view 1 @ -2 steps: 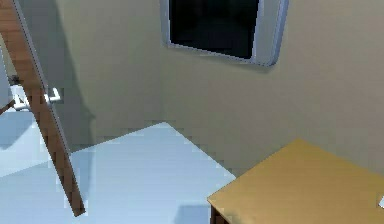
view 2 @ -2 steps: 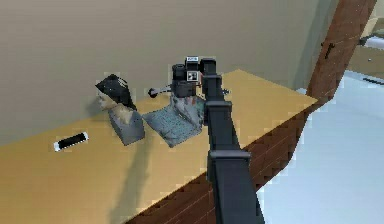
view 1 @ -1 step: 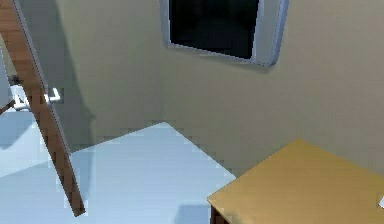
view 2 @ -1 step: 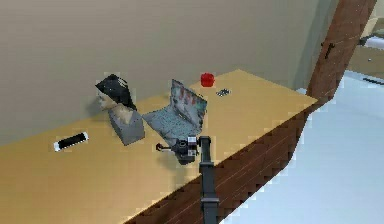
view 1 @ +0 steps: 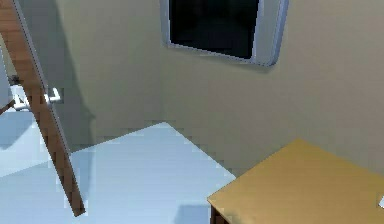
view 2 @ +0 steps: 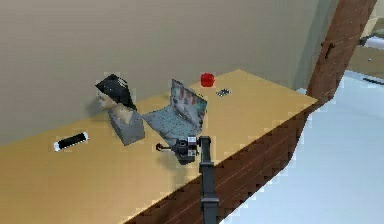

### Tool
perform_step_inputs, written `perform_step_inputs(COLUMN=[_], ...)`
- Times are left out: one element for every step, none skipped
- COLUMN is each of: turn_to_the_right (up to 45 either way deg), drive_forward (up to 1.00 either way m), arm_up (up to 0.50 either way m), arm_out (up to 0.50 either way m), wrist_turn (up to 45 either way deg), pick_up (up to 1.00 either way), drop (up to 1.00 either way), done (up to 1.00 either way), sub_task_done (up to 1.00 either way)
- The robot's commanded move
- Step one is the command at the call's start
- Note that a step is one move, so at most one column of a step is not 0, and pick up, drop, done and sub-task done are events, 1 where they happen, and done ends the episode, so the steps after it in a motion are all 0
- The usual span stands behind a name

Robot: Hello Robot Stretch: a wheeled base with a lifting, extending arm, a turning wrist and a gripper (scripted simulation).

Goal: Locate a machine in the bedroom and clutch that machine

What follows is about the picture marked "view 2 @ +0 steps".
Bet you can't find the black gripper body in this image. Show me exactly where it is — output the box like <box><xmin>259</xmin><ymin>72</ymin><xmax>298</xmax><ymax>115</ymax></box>
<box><xmin>171</xmin><ymin>138</ymin><xmax>197</xmax><ymax>166</ymax></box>

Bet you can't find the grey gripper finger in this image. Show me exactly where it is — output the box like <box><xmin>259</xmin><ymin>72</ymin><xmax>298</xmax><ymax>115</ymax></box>
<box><xmin>155</xmin><ymin>142</ymin><xmax>175</xmax><ymax>153</ymax></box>

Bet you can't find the grey open laptop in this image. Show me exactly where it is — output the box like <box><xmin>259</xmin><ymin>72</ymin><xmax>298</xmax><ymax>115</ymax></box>
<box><xmin>142</xmin><ymin>78</ymin><xmax>209</xmax><ymax>148</ymax></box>

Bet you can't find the black-haired bust on grey base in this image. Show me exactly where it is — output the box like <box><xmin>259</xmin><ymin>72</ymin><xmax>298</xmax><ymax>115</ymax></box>
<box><xmin>94</xmin><ymin>73</ymin><xmax>146</xmax><ymax>147</ymax></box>

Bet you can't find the tan wooden desk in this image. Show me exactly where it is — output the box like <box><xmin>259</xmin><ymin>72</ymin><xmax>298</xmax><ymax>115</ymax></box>
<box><xmin>0</xmin><ymin>68</ymin><xmax>319</xmax><ymax>224</ymax></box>

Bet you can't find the red round cup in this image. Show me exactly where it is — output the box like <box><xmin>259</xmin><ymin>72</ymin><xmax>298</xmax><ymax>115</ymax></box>
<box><xmin>200</xmin><ymin>72</ymin><xmax>216</xmax><ymax>88</ymax></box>

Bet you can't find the black phone with white ends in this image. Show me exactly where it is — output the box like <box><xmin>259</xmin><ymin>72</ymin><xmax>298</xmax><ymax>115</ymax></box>
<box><xmin>53</xmin><ymin>131</ymin><xmax>90</xmax><ymax>153</ymax></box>

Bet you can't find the brown wooden room door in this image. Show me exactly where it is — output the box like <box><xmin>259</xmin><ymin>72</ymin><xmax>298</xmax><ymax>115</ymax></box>
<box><xmin>305</xmin><ymin>0</ymin><xmax>378</xmax><ymax>105</ymax></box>

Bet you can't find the black door handle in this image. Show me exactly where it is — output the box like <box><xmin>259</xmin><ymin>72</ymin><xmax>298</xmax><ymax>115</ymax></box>
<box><xmin>321</xmin><ymin>42</ymin><xmax>336</xmax><ymax>60</ymax></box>

